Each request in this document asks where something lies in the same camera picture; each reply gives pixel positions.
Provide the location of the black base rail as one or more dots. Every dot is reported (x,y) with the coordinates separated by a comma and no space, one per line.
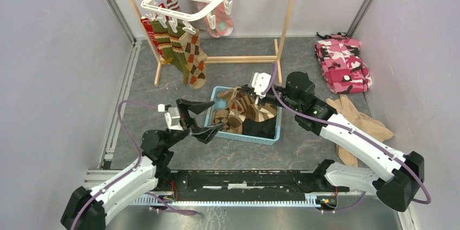
(243,185)

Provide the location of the beige argyle sock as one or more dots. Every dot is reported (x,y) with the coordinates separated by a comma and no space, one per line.
(234,106)
(195,59)

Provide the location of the beige cloth on floor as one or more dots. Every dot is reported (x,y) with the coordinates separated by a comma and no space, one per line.
(371,126)

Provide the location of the brown striped sock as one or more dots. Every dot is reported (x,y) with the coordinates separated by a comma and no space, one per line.
(258,113)

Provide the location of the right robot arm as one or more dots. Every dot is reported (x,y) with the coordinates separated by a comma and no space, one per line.
(396,178)

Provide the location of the pink camouflage bag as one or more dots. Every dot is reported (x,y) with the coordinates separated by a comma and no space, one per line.
(341,65)

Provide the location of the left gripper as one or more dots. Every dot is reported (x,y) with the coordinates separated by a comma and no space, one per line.
(196,107)

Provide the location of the black garment in basket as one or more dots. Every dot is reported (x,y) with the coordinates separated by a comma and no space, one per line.
(264,129)

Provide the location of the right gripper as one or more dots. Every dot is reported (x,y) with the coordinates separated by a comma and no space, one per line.
(259,100)

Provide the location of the wooden rack frame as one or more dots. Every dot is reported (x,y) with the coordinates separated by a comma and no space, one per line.
(278,47)

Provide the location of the grey sock striped cuff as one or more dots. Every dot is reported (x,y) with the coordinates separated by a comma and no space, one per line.
(173,5)

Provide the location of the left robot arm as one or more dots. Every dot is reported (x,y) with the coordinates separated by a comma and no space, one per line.
(96,207)

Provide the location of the green striped sock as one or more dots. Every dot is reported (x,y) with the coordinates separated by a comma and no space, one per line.
(161,36)
(175,40)

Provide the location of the light blue plastic basket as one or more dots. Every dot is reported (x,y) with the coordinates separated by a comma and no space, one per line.
(220,104)

